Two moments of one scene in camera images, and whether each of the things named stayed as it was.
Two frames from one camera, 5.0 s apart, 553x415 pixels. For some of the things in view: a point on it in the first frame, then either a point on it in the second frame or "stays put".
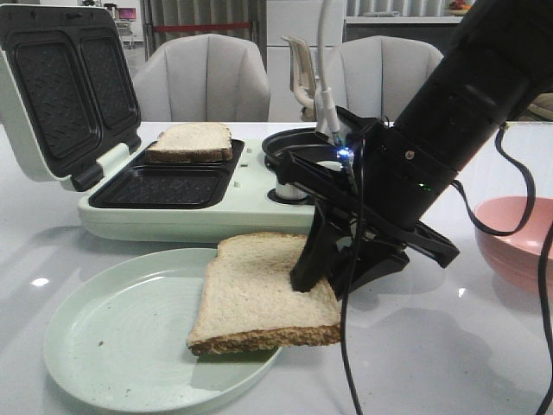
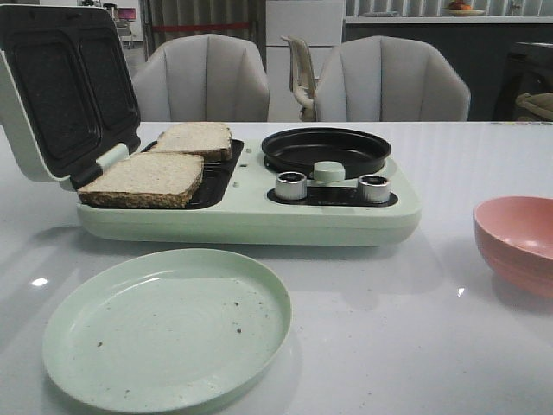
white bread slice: [192, 142] stays put
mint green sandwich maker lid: [66, 96] stays put
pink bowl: [516, 259] stays put
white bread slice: [247, 303] to [148, 181]
